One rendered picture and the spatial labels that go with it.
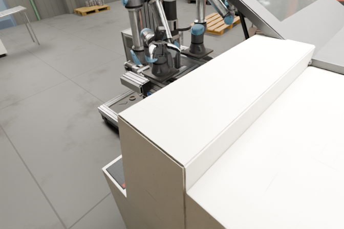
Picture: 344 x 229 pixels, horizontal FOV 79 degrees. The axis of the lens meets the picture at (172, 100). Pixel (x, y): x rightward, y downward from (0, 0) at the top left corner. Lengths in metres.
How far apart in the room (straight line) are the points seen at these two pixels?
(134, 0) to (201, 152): 1.17
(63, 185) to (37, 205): 0.25
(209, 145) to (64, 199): 2.07
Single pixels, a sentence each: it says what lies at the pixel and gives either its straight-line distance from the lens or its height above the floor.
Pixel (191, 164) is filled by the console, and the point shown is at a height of 1.54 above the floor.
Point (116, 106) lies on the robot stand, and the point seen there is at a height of 0.21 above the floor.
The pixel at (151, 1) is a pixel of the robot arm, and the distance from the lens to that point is 1.45.
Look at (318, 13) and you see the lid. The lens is 1.32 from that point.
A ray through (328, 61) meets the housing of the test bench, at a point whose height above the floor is 1.50.
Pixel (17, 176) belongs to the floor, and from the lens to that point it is 2.83.
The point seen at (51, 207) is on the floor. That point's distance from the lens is 2.41.
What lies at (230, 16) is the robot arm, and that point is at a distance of 1.88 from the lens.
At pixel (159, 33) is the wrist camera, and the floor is 1.51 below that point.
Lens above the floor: 1.87
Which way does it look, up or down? 37 degrees down
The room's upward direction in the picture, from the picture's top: 4 degrees counter-clockwise
